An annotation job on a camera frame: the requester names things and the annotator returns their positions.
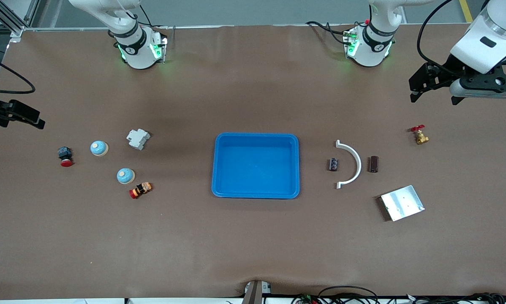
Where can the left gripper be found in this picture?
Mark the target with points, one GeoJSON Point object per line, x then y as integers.
{"type": "Point", "coordinates": [442, 73]}

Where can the light blue call bell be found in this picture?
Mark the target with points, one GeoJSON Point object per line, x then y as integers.
{"type": "Point", "coordinates": [99, 148]}
{"type": "Point", "coordinates": [125, 175]}

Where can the large dark brown capacitor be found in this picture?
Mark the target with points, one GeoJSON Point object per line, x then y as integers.
{"type": "Point", "coordinates": [374, 164]}

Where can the small capacitor with white print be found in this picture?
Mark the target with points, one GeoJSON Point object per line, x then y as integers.
{"type": "Point", "coordinates": [333, 164]}

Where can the red emergency stop button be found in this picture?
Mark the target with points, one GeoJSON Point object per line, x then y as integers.
{"type": "Point", "coordinates": [66, 156]}

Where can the white circuit breaker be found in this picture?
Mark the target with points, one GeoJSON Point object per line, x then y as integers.
{"type": "Point", "coordinates": [137, 139]}

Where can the silver metal box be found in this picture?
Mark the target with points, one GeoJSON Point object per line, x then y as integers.
{"type": "Point", "coordinates": [403, 203]}

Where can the red and yellow push button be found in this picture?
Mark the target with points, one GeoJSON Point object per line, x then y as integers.
{"type": "Point", "coordinates": [140, 190]}

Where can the blue plastic tray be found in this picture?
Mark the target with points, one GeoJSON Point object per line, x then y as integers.
{"type": "Point", "coordinates": [253, 169]}

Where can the aluminium frame profile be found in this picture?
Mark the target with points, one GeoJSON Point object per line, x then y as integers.
{"type": "Point", "coordinates": [14, 27]}

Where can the white curved plastic bracket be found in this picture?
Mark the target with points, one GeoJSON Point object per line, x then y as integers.
{"type": "Point", "coordinates": [358, 162]}

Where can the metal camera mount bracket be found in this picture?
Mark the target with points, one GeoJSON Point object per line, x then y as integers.
{"type": "Point", "coordinates": [255, 293]}

